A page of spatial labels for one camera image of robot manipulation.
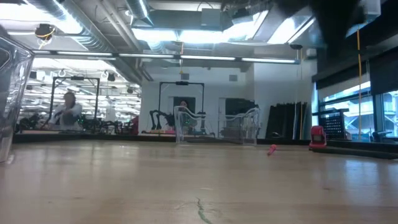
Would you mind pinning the pink pencil orange eraser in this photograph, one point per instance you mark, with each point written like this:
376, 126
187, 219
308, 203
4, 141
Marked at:
272, 150

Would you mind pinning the black background robot arm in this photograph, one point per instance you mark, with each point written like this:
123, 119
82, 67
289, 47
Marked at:
154, 118

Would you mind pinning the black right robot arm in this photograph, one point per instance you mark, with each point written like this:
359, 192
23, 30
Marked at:
329, 21

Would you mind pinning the person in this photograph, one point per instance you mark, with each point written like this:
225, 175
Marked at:
184, 105
66, 115

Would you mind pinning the clear plastic bin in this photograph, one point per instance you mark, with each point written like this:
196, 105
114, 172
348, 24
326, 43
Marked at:
242, 130
15, 93

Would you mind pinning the long ceiling light strip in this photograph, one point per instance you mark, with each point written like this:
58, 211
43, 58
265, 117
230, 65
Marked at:
205, 58

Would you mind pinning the black curtain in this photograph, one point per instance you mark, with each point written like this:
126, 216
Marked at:
283, 121

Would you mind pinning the grey ceiling unit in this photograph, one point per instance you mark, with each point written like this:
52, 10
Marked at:
211, 17

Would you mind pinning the red rectangular case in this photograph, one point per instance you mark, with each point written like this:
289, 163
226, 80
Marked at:
317, 137

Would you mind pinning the black perforated panel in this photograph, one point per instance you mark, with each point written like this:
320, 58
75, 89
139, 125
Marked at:
334, 126

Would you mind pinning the black background chair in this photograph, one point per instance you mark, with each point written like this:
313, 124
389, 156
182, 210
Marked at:
381, 135

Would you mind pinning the black roller blind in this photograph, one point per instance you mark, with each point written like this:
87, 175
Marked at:
385, 71

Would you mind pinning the black rig frame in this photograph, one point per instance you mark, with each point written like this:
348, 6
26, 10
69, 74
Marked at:
160, 102
53, 102

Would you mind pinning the black ceiling camera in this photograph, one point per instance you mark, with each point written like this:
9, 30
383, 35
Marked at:
296, 46

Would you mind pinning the silver ventilation duct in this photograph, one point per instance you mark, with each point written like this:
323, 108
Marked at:
77, 34

